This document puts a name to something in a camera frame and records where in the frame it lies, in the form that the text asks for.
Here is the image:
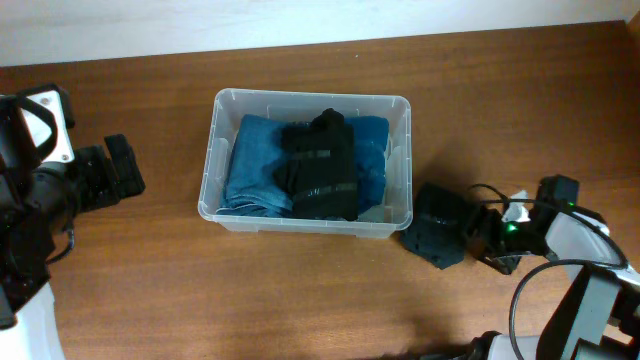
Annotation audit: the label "black taped cloth bundle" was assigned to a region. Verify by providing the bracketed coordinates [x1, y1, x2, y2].
[400, 183, 473, 270]

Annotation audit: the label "dark blue jeans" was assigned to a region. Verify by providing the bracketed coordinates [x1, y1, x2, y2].
[216, 115, 292, 217]

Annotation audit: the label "light blue jeans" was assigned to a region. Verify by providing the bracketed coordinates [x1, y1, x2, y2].
[358, 204, 386, 223]

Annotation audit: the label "blue taped shirt bundle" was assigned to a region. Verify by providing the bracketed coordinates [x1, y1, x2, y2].
[345, 116, 389, 214]

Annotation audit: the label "black taped shirt bundle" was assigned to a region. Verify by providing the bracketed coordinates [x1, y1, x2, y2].
[273, 108, 358, 221]

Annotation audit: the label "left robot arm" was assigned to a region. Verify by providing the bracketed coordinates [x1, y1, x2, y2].
[1, 84, 146, 359]

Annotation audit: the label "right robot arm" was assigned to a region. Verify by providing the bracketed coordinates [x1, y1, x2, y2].
[465, 175, 639, 359]

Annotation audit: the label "clear plastic storage bin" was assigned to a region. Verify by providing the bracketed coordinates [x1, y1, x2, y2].
[197, 88, 413, 238]

